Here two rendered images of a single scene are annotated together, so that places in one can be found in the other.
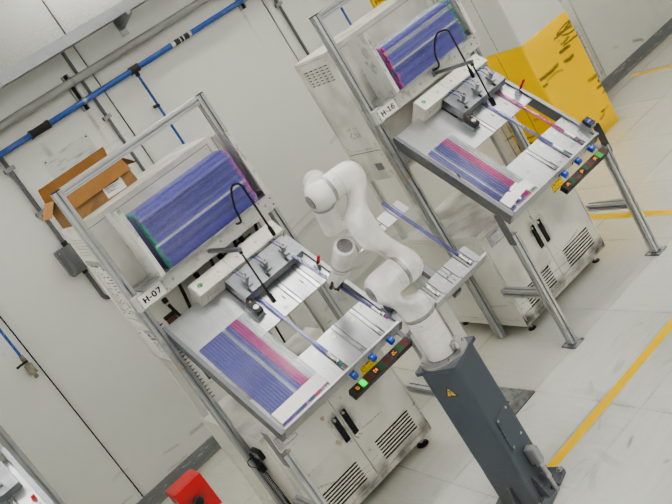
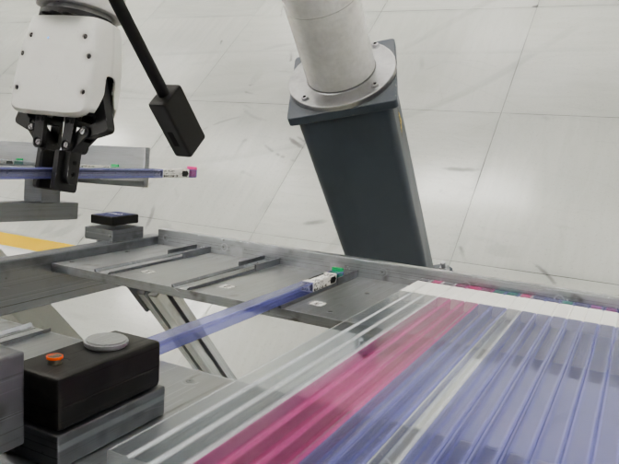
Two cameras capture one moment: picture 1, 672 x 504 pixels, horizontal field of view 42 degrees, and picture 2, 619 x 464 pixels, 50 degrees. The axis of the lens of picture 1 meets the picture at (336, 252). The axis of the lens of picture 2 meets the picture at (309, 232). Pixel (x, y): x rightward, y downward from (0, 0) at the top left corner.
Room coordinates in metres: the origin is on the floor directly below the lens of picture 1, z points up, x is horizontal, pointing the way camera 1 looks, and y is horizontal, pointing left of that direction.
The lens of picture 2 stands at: (3.47, 0.68, 1.34)
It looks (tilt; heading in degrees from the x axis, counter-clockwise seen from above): 45 degrees down; 245
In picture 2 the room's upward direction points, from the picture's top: 21 degrees counter-clockwise
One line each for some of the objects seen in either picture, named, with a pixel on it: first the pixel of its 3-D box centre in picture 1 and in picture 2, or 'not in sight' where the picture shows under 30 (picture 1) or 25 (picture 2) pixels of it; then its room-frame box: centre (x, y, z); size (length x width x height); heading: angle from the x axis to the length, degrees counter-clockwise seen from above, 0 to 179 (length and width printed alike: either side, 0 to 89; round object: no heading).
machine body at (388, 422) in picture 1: (318, 427); not in sight; (3.77, 0.52, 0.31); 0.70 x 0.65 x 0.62; 116
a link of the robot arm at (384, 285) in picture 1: (396, 293); not in sight; (2.91, -0.10, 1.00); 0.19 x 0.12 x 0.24; 110
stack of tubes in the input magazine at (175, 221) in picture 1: (193, 207); not in sight; (3.69, 0.41, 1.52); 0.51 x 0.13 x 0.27; 116
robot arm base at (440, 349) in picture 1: (432, 334); (330, 29); (2.92, -0.13, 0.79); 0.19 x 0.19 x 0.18
